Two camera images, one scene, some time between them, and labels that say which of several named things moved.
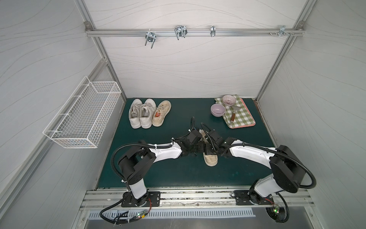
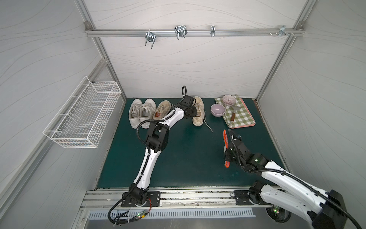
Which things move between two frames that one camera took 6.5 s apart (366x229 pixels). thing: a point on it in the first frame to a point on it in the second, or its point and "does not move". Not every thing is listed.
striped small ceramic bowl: [229, 99] does not move
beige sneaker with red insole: [210, 160] to [198, 120]
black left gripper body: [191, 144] to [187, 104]
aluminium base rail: [197, 198] does not move
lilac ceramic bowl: [218, 110] does not move
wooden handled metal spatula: [235, 108] does not move
